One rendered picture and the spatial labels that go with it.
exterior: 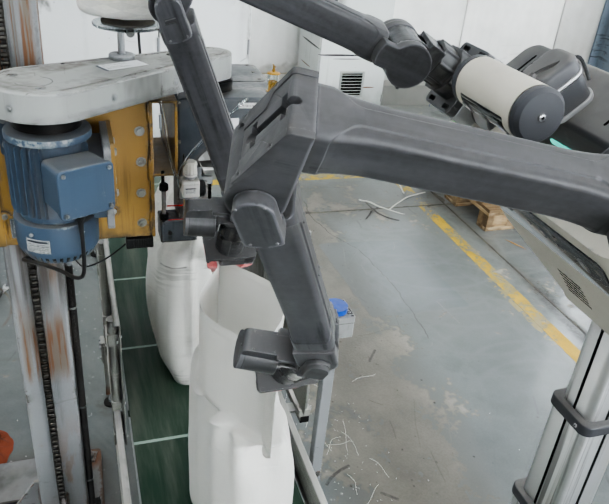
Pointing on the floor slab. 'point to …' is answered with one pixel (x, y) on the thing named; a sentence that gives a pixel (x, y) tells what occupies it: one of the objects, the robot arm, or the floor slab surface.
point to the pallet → (491, 214)
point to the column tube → (67, 390)
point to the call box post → (320, 422)
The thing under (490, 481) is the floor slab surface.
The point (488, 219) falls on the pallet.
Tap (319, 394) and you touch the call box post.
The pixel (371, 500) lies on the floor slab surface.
